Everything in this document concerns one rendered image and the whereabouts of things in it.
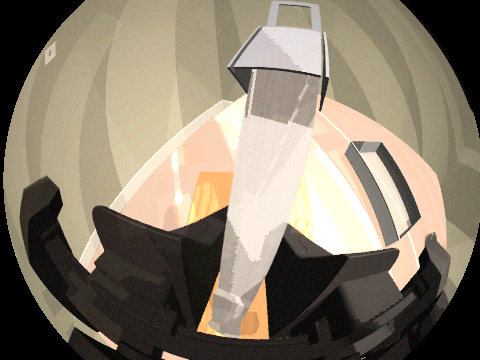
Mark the grey saucepan with long thin handle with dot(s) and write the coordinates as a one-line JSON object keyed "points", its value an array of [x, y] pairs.
{"points": [[430, 237]]}

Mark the grey rectangular tin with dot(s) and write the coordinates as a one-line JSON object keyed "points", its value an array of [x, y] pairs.
{"points": [[389, 193]]}

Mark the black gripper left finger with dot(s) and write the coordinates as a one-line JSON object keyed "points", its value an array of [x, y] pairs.
{"points": [[189, 257]]}

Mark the wooden board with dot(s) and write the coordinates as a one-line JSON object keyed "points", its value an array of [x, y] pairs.
{"points": [[213, 192]]}

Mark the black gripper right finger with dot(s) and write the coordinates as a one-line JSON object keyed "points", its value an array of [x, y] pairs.
{"points": [[303, 275]]}

